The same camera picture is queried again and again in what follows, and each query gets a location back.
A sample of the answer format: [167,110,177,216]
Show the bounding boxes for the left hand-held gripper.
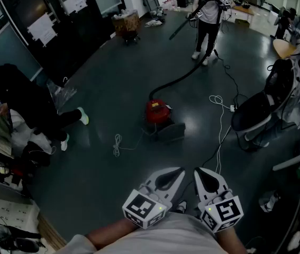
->
[122,167,187,230]

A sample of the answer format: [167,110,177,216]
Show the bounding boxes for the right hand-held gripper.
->
[193,167,244,233]

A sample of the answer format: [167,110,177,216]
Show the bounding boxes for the person's right forearm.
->
[215,225,248,254]

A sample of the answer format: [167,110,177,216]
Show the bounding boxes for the person's left forearm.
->
[86,217,140,251]

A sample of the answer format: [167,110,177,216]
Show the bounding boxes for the black bag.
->
[19,141,52,169]

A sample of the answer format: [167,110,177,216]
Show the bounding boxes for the clear plastic bag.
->
[46,77,78,111]

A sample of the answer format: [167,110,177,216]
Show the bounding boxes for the white plastic bag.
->
[8,109,53,156]

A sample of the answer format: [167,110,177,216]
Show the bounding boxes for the grey vacuum cleaner base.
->
[141,122,186,144]

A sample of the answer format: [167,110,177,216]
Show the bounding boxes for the person's white shirt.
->
[56,212,230,254]

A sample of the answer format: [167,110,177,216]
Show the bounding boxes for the red vacuum cleaner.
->
[144,98,172,129]

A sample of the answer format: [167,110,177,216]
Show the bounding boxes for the black office chair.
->
[230,59,296,153]

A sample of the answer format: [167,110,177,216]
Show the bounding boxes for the round wooden table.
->
[272,38,298,60]

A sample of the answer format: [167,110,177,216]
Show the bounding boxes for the white drawer cabinet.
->
[0,194,41,238]

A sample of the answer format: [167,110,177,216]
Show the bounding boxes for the white rags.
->
[144,19,164,28]

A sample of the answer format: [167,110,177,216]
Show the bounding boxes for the patterned wooden box on wheels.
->
[111,9,141,47]

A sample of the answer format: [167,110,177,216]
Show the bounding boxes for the cardboard box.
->
[234,18,251,28]

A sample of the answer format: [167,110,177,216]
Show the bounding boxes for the black-framed glass doors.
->
[0,0,125,88]

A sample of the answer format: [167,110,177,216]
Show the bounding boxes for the wooden desk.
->
[228,4,256,24]

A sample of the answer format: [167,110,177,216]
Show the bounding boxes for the white taped paper sheet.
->
[27,12,58,48]
[61,0,88,16]

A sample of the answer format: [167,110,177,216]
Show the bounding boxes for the long white cable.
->
[208,95,235,175]

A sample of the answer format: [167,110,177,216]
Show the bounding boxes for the white coiled cable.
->
[112,127,150,158]

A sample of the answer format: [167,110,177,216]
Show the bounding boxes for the black floor cable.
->
[212,49,249,108]

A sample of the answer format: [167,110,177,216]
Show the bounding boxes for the black vacuum hose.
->
[149,0,224,102]

